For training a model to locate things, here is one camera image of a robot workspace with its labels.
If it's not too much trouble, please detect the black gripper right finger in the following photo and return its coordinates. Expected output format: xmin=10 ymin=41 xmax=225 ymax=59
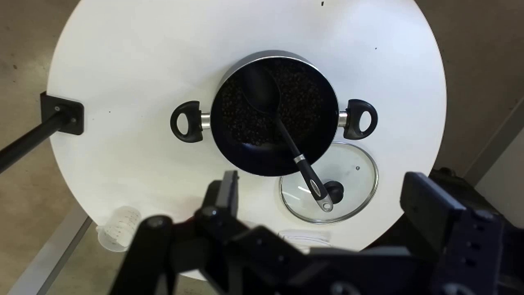
xmin=400 ymin=170 xmax=524 ymax=295

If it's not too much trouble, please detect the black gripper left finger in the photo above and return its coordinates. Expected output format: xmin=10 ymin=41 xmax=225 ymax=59
xmin=109 ymin=169 xmax=330 ymax=295

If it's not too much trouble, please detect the black ladle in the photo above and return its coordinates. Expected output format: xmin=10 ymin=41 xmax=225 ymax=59
xmin=243 ymin=67 xmax=336 ymax=213

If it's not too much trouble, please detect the glass lid with black knob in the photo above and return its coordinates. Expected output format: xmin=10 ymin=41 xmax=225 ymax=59
xmin=279 ymin=143 xmax=381 ymax=224

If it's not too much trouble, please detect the black cooking pot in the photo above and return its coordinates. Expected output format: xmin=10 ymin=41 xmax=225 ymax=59
xmin=169 ymin=49 xmax=381 ymax=179

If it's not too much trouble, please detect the clear plastic measuring cup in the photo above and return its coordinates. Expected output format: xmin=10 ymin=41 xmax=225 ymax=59
xmin=96 ymin=205 xmax=145 ymax=254

